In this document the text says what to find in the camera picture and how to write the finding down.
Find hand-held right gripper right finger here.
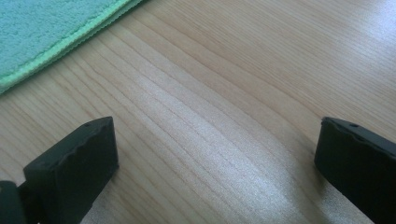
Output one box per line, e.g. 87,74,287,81
313,116,396,224

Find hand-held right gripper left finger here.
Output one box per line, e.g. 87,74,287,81
22,116,120,224

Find green towel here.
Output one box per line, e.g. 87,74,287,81
0,0,145,96

